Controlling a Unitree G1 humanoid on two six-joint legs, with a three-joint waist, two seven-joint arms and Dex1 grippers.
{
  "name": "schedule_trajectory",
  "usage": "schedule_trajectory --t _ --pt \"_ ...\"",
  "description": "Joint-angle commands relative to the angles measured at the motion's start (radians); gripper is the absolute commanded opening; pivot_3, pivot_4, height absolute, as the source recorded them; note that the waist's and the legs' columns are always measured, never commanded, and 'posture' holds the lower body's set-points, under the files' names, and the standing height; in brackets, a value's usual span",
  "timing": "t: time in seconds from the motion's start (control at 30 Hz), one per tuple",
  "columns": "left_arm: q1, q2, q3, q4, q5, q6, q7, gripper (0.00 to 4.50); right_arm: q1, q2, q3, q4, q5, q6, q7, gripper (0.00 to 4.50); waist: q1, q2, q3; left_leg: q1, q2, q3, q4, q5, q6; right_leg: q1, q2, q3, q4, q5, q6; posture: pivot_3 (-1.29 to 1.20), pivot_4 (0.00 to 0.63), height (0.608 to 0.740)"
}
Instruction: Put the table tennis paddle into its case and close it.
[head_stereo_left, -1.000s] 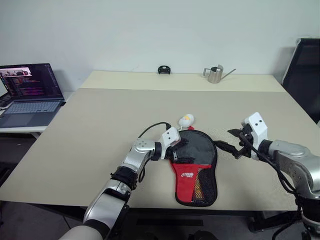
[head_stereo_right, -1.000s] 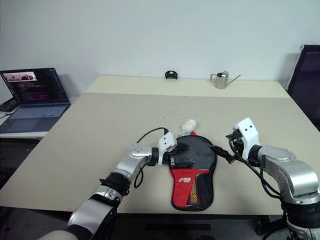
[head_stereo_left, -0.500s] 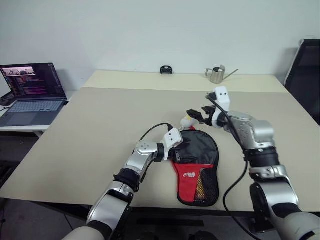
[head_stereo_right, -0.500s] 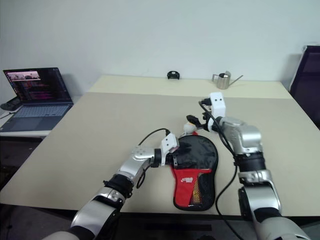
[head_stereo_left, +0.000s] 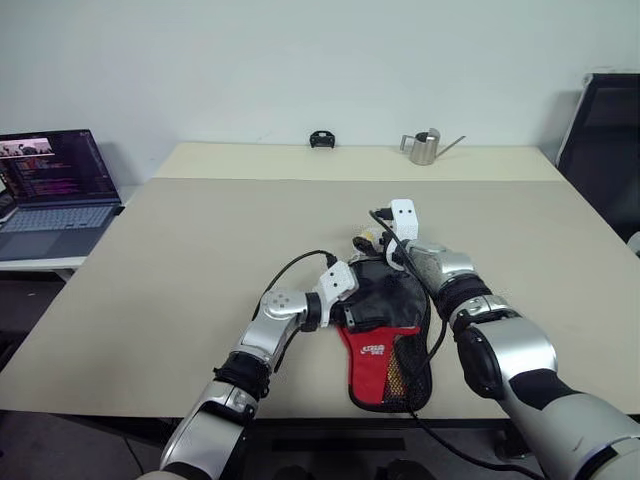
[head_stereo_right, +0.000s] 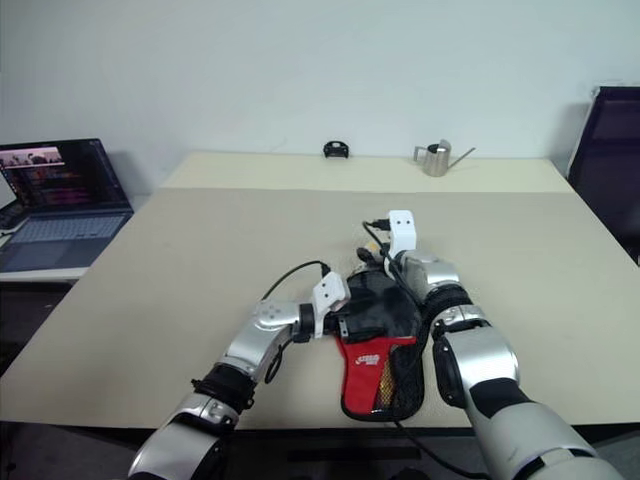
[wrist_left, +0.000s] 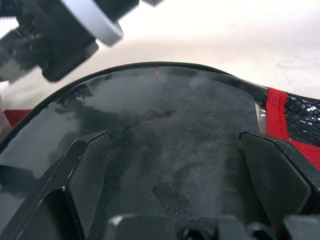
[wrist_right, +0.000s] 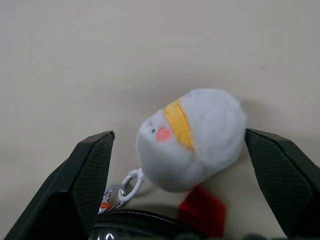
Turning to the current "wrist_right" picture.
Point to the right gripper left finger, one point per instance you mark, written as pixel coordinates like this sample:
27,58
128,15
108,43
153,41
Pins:
62,190

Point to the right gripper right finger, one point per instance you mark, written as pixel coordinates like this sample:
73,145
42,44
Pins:
282,185

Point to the black red paddle case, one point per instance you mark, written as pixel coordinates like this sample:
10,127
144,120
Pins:
140,221

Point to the silver metal clasp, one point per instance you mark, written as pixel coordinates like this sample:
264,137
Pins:
110,193

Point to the white carabiner clip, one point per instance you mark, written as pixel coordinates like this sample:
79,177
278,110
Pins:
136,178

